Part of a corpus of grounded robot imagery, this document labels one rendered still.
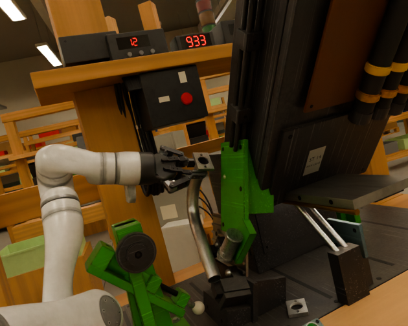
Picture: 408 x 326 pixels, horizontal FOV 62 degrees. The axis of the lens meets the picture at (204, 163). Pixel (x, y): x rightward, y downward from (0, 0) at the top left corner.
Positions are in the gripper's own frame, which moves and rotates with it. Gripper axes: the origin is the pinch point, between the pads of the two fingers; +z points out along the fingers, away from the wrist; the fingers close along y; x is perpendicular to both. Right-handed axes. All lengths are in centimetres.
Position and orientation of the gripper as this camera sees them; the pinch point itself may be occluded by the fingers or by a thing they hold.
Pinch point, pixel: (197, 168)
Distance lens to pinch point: 81.8
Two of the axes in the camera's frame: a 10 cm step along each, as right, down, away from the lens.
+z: 9.3, 0.1, 3.7
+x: -2.7, 6.9, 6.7
